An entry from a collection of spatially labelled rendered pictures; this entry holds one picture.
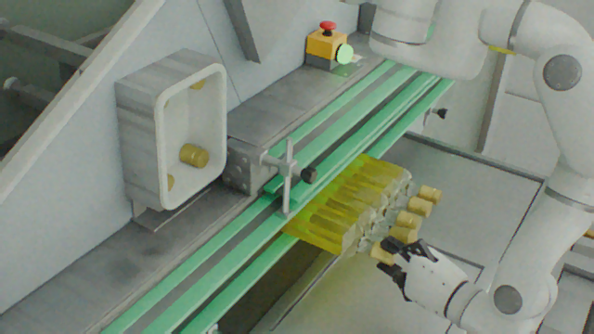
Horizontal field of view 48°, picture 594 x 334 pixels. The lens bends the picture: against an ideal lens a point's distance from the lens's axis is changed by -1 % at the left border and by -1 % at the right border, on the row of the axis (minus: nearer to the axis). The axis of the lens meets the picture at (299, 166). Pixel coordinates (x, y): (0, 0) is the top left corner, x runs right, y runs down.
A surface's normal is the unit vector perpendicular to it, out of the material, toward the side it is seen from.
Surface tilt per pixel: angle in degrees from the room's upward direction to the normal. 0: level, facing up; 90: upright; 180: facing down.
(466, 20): 81
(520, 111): 90
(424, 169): 90
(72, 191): 0
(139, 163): 90
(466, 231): 91
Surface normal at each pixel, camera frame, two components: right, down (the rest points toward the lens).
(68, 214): 0.85, 0.33
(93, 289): 0.06, -0.84
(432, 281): -0.71, 0.23
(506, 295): -0.65, -0.03
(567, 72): -0.41, 0.07
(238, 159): -0.51, 0.44
